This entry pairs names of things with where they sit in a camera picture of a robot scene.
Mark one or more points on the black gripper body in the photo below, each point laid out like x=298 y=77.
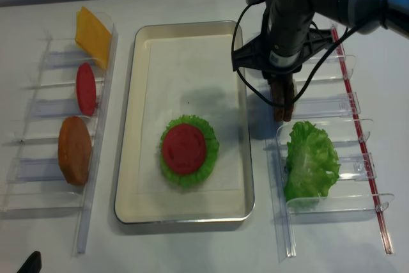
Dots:
x=286 y=40

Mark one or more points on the black object at corner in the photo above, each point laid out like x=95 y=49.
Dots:
x=33 y=264

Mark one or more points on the red tomato slice on tray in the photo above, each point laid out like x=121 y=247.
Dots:
x=184 y=149

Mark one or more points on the cream metal baking tray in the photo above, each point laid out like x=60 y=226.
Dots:
x=182 y=205

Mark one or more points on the clear acrylic rack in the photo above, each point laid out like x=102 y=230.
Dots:
x=32 y=184
x=349 y=199

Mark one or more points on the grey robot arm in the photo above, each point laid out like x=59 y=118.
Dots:
x=364 y=16

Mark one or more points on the brown meat patty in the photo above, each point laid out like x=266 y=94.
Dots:
x=277 y=98
x=289 y=94

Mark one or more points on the yellow cheese slice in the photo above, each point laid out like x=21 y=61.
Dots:
x=93 y=37

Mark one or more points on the green lettuce leaf in rack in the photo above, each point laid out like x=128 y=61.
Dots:
x=312 y=162

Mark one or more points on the white parchment paper sheet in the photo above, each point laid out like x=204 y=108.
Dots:
x=191 y=76

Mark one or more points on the clear acrylic left rack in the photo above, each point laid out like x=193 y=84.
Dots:
x=32 y=184

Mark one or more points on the red strip on rack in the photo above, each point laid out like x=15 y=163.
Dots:
x=376 y=196

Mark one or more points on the green lettuce leaf on tray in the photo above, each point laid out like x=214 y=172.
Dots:
x=212 y=150

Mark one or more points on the red tomato slice in rack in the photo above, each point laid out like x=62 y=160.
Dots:
x=86 y=89

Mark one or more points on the clear acrylic right rack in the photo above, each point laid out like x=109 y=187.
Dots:
x=349 y=199

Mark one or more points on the brown bun half in rack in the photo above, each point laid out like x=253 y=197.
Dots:
x=74 y=150

